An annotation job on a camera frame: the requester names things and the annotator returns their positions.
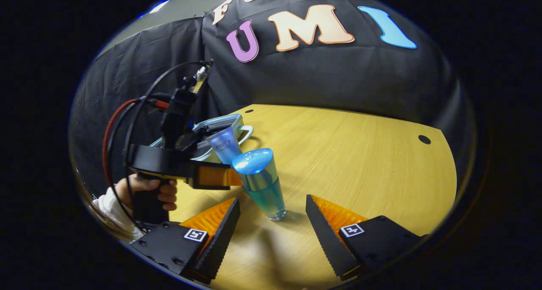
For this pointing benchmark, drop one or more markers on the white suitcase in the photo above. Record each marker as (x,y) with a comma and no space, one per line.
(220,122)

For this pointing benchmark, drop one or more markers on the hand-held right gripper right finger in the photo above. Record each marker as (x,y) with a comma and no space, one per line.
(324,235)

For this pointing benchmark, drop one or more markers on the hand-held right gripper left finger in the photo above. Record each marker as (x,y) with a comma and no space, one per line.
(222,230)

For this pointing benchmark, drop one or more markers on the blue cap clear bottle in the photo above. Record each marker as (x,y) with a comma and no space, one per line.
(262,188)

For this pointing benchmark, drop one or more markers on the blue and white tube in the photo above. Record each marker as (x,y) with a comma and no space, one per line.
(226,148)

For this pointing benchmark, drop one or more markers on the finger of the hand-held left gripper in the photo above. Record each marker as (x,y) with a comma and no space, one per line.
(211,175)

